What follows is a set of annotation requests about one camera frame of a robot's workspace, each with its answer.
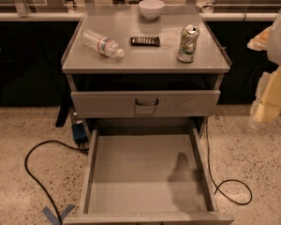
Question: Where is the black cable on floor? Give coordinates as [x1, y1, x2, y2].
[23, 140, 90, 225]
[204, 122, 253, 206]

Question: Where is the blue power box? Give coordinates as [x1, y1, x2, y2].
[71, 121, 88, 144]

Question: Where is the closed grey top drawer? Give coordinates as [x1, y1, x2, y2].
[71, 90, 220, 118]

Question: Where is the clear plastic water bottle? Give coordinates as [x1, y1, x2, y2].
[81, 30, 125, 59]

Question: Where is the open grey middle drawer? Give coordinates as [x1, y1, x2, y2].
[64, 128, 234, 225]

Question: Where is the black cable on right floor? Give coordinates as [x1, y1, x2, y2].
[204, 122, 253, 206]

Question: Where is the black cable on left floor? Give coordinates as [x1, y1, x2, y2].
[23, 140, 90, 225]

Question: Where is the grey drawer cabinet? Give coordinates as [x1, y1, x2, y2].
[63, 6, 230, 129]

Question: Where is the black drawer handle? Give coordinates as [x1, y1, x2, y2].
[135, 98, 159, 107]

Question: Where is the white ceramic bowl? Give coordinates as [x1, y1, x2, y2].
[139, 0, 165, 20]

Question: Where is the black chocolate bar packet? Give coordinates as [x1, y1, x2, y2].
[130, 37, 160, 47]

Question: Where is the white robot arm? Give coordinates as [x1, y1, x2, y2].
[247, 12, 281, 129]

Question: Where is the green 7up can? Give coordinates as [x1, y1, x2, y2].
[177, 24, 200, 63]

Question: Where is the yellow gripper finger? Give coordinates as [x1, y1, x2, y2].
[247, 26, 272, 51]
[249, 67, 281, 129]

